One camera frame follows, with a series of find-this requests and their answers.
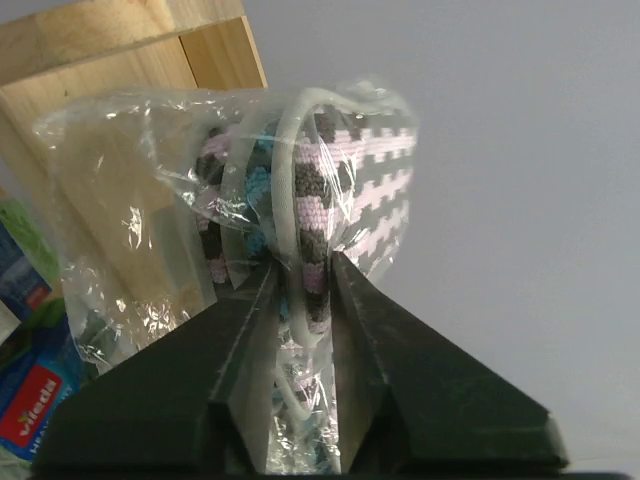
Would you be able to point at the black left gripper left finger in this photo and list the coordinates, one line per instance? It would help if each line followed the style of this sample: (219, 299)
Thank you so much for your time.
(197, 401)

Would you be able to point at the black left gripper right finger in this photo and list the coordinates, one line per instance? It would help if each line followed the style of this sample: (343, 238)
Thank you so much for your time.
(410, 401)

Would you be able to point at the green blue sponge pack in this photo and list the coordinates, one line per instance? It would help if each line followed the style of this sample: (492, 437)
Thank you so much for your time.
(40, 368)
(30, 286)

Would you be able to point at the pink wavy sponge top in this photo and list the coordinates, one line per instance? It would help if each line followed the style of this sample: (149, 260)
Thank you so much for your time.
(286, 179)

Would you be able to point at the wooden two-tier shelf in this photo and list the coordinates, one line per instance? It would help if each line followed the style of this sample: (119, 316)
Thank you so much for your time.
(82, 85)

